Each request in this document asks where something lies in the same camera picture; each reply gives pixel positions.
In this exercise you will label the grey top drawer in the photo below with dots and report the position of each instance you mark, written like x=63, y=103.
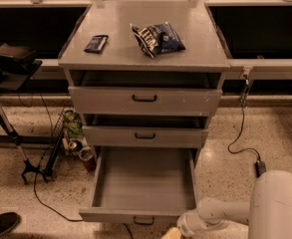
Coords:
x=146, y=93

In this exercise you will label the blue chip bag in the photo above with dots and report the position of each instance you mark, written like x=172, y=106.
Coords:
x=157, y=39

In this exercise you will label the small dark blue packet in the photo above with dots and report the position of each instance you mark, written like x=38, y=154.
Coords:
x=96, y=44

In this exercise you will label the green snack bag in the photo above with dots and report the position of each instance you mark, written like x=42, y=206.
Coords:
x=73, y=125

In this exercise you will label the soda can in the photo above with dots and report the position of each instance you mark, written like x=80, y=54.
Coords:
x=73, y=146

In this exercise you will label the grey bottom drawer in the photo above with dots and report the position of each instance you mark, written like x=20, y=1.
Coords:
x=141, y=185

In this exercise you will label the grey drawer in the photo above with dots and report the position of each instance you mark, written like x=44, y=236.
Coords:
x=146, y=131
x=146, y=93
x=141, y=185

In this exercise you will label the wire basket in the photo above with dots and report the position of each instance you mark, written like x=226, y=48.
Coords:
x=60, y=140

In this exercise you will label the black tray on stand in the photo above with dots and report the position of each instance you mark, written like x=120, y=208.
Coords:
x=17, y=65

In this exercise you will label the grey drawer cabinet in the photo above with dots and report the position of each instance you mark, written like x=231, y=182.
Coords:
x=192, y=23

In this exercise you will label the grey middle drawer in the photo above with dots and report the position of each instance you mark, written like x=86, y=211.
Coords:
x=146, y=131

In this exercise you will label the black tripod stand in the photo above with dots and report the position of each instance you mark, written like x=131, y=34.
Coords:
x=13, y=136

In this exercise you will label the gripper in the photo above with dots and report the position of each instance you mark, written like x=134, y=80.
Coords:
x=186, y=223

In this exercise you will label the black shoe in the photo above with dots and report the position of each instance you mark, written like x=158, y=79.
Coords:
x=8, y=221

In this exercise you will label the black power adapter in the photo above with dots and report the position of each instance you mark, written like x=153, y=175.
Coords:
x=260, y=167

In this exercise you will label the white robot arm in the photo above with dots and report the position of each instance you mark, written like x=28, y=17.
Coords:
x=268, y=213

